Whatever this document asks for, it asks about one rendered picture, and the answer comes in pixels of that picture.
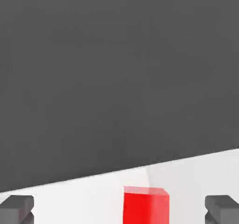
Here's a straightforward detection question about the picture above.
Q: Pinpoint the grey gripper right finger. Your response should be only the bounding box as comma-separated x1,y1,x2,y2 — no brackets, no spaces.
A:
204,195,239,224

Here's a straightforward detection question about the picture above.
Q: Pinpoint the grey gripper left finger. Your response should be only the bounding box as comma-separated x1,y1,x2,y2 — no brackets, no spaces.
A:
0,195,35,224

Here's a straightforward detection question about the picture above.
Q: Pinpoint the small red cube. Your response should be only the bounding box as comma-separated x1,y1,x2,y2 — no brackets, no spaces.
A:
122,186,170,224

